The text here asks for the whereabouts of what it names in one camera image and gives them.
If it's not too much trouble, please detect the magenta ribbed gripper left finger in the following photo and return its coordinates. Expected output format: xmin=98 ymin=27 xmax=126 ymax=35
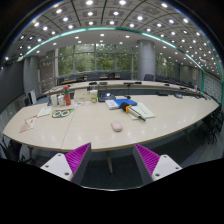
xmin=41 ymin=143 xmax=91 ymax=185

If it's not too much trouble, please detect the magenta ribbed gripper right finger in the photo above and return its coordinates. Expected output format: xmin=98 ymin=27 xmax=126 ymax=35
xmin=133 ymin=144 xmax=182 ymax=184

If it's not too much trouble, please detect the green owl mouse pad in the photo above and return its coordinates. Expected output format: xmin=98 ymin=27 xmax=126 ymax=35
xmin=52 ymin=109 xmax=75 ymax=118

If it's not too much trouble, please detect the pale green document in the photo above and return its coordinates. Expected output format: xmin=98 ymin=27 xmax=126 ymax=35
xmin=133 ymin=103 xmax=155 ymax=119

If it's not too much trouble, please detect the white paper sheet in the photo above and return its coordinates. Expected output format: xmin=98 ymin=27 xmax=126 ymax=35
xmin=38 ymin=106 xmax=52 ymax=117

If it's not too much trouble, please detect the black office chair left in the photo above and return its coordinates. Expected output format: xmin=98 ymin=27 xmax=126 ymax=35
xmin=0 ymin=138 xmax=34 ymax=164

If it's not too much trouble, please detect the black office chair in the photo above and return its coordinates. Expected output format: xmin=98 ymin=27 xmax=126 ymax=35
xmin=199 ymin=105 xmax=224 ymax=144
xmin=0 ymin=138 xmax=34 ymax=164

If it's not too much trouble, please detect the black office chair right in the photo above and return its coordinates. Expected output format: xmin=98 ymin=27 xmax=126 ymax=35
xmin=199 ymin=105 xmax=224 ymax=144

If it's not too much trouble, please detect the white book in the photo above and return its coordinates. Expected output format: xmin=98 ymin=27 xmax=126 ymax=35
xmin=105 ymin=100 xmax=119 ymax=110

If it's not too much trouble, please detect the blue folder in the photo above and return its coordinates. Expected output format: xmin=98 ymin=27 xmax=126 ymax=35
xmin=114 ymin=98 xmax=137 ymax=107

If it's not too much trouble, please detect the green white cup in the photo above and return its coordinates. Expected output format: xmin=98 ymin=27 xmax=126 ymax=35
xmin=90 ymin=90 xmax=98 ymax=103

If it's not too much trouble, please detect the open black laptop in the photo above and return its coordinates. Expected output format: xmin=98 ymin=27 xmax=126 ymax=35
xmin=98 ymin=93 xmax=115 ymax=102

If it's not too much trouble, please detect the grey round pillar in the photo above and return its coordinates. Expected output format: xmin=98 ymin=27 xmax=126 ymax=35
xmin=137 ymin=39 xmax=156 ymax=80

